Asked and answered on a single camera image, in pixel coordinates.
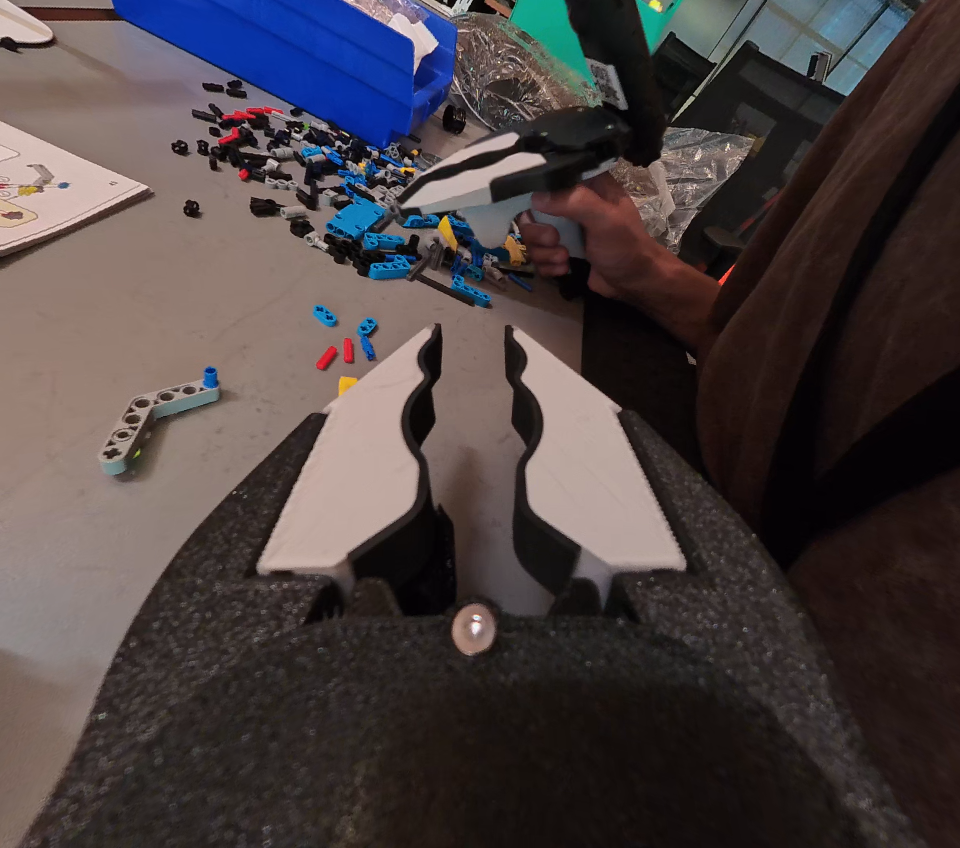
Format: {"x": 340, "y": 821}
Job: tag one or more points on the pile of small brick pieces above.
{"x": 352, "y": 217}

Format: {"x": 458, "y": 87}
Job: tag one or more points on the black mesh chair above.
{"x": 765, "y": 112}

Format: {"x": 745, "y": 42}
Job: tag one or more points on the orange traffic cone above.
{"x": 726, "y": 274}

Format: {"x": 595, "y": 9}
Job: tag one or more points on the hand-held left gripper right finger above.
{"x": 600, "y": 480}

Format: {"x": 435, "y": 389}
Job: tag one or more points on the yellow cone piece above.
{"x": 346, "y": 385}

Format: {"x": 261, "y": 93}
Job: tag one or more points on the clear plastic bag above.
{"x": 525, "y": 67}

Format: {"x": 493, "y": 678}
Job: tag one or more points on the brown shirt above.
{"x": 862, "y": 225}

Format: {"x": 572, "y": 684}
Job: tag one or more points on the white folding book stand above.
{"x": 19, "y": 26}

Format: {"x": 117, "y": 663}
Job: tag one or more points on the person's right hand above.
{"x": 615, "y": 240}

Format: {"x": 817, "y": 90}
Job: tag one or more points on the small blue pin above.
{"x": 211, "y": 377}
{"x": 367, "y": 347}

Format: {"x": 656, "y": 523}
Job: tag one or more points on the black perforated foam mat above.
{"x": 637, "y": 368}

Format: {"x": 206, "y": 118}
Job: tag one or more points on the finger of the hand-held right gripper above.
{"x": 457, "y": 195}
{"x": 487, "y": 150}

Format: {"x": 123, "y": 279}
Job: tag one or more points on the grey angled beam piece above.
{"x": 142, "y": 416}

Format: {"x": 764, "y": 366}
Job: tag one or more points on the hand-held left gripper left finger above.
{"x": 352, "y": 480}

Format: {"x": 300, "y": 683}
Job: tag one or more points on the open instruction booklet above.
{"x": 60, "y": 187}

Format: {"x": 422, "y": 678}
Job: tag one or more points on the teal plastic folder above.
{"x": 547, "y": 15}

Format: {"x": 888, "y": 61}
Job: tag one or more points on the blue plastic bin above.
{"x": 262, "y": 37}

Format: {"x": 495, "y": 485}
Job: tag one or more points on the grey desk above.
{"x": 112, "y": 308}

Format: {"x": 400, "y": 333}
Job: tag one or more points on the small black wheel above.
{"x": 453, "y": 118}

